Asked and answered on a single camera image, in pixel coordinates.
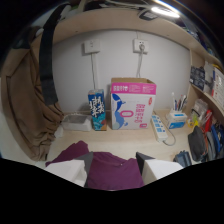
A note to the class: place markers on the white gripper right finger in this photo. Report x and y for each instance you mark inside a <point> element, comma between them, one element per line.
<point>156,169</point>

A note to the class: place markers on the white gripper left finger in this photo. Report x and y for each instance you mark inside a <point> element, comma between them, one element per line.
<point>69,170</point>

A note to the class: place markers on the white power strip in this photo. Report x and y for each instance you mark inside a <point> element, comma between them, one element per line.
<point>159,127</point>

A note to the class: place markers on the dark small bag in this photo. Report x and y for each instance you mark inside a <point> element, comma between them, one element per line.
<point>183,158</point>

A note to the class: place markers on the purple cloth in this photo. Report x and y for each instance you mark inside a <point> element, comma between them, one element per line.
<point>110,170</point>

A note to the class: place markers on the black pouch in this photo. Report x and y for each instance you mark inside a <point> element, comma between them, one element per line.
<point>196,144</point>

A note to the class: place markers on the white plastic tray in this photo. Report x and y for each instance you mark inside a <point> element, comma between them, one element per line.
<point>76,122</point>

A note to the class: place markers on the white pen holder box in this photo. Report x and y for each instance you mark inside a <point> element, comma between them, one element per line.
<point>176,119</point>

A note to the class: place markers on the blue drink carton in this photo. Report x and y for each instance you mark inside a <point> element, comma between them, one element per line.
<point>97,110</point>

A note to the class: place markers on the pink and white cardboard box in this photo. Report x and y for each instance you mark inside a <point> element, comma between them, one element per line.
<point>133,105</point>

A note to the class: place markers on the brown hanging garment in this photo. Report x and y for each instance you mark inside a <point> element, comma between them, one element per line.
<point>28,110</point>

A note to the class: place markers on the wooden shelf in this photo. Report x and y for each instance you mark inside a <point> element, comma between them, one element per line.
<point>133,20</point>

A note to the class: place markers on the white wall socket with plug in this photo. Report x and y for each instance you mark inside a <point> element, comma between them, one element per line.
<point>140,45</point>

